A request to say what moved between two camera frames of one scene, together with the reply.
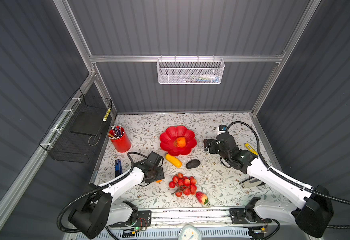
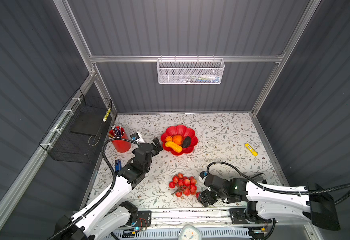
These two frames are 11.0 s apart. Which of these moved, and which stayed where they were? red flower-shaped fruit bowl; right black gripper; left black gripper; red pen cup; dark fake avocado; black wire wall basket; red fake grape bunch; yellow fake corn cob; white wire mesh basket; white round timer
Moved: right black gripper; dark fake avocado; left black gripper; yellow fake corn cob
Stayed: red flower-shaped fruit bowl; black wire wall basket; red pen cup; white round timer; white wire mesh basket; red fake grape bunch
